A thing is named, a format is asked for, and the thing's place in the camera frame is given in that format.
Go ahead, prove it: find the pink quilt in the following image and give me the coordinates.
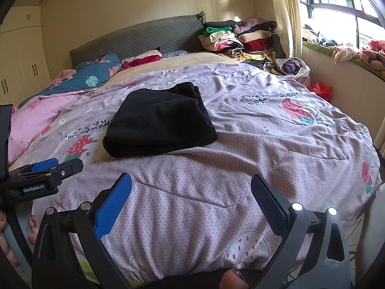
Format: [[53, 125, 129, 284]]
[[9, 92, 88, 164]]

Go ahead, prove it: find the window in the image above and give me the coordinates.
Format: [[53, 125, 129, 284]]
[[301, 0, 385, 52]]

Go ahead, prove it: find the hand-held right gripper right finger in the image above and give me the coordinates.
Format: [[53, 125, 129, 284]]
[[251, 173, 351, 289]]

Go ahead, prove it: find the lilac strawberry print bedsheet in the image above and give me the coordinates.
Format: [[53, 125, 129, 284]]
[[9, 51, 382, 280]]

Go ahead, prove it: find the red cloth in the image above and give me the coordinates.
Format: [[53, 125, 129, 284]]
[[122, 53, 163, 70]]

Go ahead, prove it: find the red plastic bag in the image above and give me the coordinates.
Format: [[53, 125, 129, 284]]
[[310, 81, 333, 103]]

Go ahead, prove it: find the cream curtain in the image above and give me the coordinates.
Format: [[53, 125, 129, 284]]
[[268, 0, 303, 59]]

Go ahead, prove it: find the clothes heap on windowsill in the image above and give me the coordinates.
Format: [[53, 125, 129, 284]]
[[302, 24, 385, 73]]

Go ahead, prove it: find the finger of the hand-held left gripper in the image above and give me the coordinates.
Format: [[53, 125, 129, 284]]
[[45, 157, 84, 183], [9, 157, 60, 182]]

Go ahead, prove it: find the cream wardrobe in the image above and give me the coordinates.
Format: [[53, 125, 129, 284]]
[[0, 4, 51, 106]]

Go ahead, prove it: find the blue floral quilt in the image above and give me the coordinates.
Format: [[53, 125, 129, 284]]
[[19, 52, 121, 107]]

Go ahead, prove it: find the person's right hand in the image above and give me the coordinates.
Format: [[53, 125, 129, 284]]
[[219, 266, 250, 289]]

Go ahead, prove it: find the cream blanket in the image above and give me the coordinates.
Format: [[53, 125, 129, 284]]
[[102, 53, 241, 88]]

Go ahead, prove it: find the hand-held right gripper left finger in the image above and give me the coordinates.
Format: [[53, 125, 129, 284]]
[[32, 173, 134, 289]]

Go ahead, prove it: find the pile of folded clothes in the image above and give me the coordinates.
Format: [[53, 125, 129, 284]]
[[199, 18, 286, 70]]

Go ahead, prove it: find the floral bag with purple cloth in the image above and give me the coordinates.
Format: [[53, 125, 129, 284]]
[[264, 58, 312, 82]]

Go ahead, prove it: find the black sweater with orange cuffs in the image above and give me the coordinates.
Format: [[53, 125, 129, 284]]
[[103, 82, 218, 158]]

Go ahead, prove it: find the person's left hand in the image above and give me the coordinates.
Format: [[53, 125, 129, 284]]
[[0, 211, 40, 269]]

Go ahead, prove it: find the yellow-green cloth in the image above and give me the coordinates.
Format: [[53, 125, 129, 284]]
[[75, 260, 101, 279]]

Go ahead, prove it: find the grey quilted headboard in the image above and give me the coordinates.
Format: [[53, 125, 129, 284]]
[[70, 11, 206, 68]]

